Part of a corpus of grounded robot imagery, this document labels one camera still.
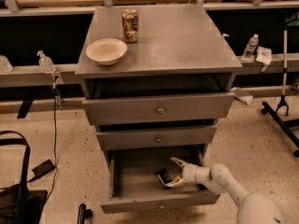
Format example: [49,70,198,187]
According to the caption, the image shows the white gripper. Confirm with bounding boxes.
[166,157,211,188]

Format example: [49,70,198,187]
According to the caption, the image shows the black rxbar chocolate bar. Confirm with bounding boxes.
[155,169,172,189]

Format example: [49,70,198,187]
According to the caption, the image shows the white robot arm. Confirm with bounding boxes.
[167,157,286,224]

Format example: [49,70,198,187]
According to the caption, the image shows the grey bottom drawer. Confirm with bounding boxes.
[101,146,219,214]

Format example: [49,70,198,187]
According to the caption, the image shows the grey drawer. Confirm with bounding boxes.
[96,125,217,150]
[101,146,219,214]
[82,92,235,125]

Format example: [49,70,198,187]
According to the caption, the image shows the grey middle drawer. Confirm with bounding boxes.
[96,125,217,150]

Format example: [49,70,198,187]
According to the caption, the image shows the grey top drawer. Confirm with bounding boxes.
[82,92,235,125]

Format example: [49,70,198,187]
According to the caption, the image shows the grey drawer cabinet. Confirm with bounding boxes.
[75,4,244,161]

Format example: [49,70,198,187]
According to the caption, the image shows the small book on floor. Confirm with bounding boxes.
[231,87,253,105]

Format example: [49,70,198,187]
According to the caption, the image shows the black tool on floor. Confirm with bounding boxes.
[77,203,93,224]

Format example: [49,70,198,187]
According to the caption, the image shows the black stand with pole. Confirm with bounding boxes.
[261,12,299,158]

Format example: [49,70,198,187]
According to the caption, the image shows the black power adapter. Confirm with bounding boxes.
[33,159,55,177]

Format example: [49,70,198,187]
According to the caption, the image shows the clear water bottle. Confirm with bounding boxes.
[241,34,259,61]

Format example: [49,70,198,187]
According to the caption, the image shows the white bowl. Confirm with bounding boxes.
[86,38,128,65]

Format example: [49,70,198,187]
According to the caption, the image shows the white paper packet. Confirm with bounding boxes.
[256,46,272,73]

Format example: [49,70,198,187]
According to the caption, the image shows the crushed soda can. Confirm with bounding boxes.
[121,8,139,43]

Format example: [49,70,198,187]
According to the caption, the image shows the clear sanitizer pump bottle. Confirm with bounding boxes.
[37,50,56,74]

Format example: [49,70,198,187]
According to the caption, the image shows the black power cable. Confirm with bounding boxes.
[26,82,64,203]

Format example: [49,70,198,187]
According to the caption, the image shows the black bag with strap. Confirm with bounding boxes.
[0,131,48,224]

